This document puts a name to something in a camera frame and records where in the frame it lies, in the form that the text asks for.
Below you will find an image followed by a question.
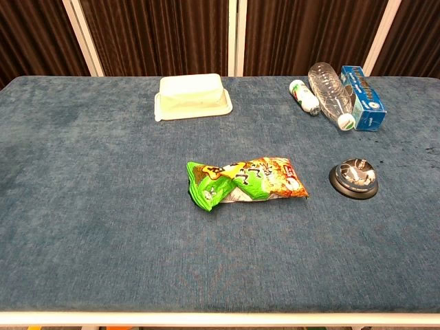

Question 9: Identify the clear plastic water bottle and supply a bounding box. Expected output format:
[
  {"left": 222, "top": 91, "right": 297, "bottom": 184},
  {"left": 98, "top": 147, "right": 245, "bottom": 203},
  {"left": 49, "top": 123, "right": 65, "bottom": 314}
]
[{"left": 307, "top": 61, "right": 356, "bottom": 131}]

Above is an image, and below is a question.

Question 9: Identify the blue cardboard wrap box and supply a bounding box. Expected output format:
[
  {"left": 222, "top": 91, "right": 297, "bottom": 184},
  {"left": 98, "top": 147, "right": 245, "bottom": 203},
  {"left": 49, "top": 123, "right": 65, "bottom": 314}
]
[{"left": 340, "top": 65, "right": 388, "bottom": 132}]

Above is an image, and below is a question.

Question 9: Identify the blue fabric table cover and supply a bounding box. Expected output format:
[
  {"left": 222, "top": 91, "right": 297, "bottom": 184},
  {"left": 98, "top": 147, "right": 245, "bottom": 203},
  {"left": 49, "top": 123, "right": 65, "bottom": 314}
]
[{"left": 0, "top": 75, "right": 440, "bottom": 314}]

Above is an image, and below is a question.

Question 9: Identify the black silver desk bell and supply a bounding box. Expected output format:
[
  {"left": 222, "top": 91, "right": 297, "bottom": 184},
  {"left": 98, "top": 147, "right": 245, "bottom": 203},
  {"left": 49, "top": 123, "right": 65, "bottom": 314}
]
[{"left": 328, "top": 157, "right": 380, "bottom": 200}]

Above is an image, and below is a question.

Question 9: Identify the white partition frame post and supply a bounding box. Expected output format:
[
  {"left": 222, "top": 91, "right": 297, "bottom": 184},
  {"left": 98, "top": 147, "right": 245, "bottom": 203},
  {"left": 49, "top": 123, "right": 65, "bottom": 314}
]
[
  {"left": 228, "top": 0, "right": 248, "bottom": 78},
  {"left": 62, "top": 0, "right": 105, "bottom": 78},
  {"left": 362, "top": 0, "right": 402, "bottom": 77}
]

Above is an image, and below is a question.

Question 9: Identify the white plastic lidded container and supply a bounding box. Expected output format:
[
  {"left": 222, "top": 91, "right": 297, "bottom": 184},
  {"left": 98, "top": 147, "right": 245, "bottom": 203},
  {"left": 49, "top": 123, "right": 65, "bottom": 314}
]
[{"left": 153, "top": 73, "right": 234, "bottom": 122}]

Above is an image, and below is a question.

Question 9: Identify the dark brown pleated curtain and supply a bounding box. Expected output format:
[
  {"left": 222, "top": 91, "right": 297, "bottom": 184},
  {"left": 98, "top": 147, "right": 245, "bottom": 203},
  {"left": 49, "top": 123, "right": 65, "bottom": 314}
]
[{"left": 0, "top": 0, "right": 440, "bottom": 89}]

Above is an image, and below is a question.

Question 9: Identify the small white green bottle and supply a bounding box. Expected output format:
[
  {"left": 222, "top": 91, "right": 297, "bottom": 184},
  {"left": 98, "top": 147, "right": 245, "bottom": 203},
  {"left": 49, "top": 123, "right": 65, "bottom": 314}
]
[{"left": 289, "top": 79, "right": 321, "bottom": 116}]

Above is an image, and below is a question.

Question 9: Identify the white table edge rail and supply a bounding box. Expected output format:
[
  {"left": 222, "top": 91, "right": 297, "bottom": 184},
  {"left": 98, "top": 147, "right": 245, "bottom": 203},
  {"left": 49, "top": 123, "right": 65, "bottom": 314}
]
[{"left": 0, "top": 311, "right": 440, "bottom": 327}]

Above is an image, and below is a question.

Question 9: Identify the green orange snack bag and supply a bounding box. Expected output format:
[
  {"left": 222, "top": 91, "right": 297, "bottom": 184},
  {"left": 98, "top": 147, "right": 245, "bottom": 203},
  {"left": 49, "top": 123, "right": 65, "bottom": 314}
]
[{"left": 186, "top": 156, "right": 310, "bottom": 212}]

